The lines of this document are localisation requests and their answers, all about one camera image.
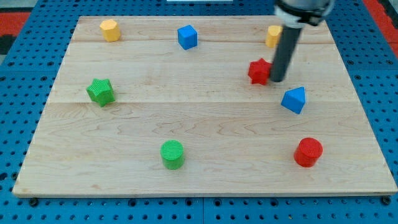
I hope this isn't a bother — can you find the wooden board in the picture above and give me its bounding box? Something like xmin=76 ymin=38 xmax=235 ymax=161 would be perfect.
xmin=12 ymin=16 xmax=397 ymax=198

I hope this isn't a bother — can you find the green cylinder block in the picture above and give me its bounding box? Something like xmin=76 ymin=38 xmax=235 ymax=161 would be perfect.
xmin=160 ymin=139 xmax=185 ymax=170

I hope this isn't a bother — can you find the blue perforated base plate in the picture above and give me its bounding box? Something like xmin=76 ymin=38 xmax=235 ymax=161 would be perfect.
xmin=1 ymin=0 xmax=397 ymax=223

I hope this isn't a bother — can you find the yellow hexagon block left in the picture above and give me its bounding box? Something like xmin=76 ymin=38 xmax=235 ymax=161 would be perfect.
xmin=99 ymin=19 xmax=121 ymax=42

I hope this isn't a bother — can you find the yellow block right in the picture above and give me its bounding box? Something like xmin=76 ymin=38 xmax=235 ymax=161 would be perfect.
xmin=265 ymin=26 xmax=283 ymax=48

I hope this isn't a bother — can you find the blue pentagon block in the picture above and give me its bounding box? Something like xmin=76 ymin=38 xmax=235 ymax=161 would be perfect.
xmin=280 ymin=86 xmax=307 ymax=114

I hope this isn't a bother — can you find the red star block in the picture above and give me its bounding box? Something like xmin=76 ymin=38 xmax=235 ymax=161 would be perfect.
xmin=248 ymin=58 xmax=272 ymax=85

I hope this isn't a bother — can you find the blue cube block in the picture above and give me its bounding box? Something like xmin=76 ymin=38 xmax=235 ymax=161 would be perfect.
xmin=177 ymin=25 xmax=198 ymax=50

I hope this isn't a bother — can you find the green star block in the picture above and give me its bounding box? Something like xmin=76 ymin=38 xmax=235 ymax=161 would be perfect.
xmin=86 ymin=78 xmax=115 ymax=107

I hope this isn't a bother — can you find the red cylinder block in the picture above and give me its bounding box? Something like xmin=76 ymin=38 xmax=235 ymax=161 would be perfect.
xmin=294 ymin=138 xmax=323 ymax=167

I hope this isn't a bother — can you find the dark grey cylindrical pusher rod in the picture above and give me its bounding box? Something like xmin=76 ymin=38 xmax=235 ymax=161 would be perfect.
xmin=270 ymin=25 xmax=302 ymax=83

